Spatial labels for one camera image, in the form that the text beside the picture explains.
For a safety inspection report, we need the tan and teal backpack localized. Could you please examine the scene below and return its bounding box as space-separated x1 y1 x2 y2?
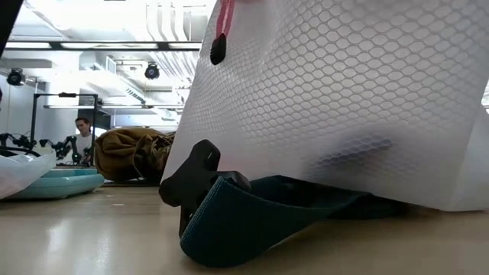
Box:
94 127 409 268

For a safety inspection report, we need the pink-edged mesh zipper pouch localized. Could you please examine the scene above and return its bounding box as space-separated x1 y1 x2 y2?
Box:
160 0 489 213

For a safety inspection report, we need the clear plastic bag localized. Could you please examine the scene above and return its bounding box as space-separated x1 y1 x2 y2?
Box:
0 150 57 200

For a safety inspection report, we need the black ceiling spotlight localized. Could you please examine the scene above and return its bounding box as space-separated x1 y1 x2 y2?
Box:
5 67 27 87
144 62 161 81

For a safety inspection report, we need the person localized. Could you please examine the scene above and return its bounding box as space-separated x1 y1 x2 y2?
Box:
73 116 96 166

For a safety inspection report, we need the black background stand frame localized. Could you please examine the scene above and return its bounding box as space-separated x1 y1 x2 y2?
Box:
30 92 99 167

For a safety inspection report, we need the black ceiling light rail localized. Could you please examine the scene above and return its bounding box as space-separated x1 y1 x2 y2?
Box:
0 40 202 53

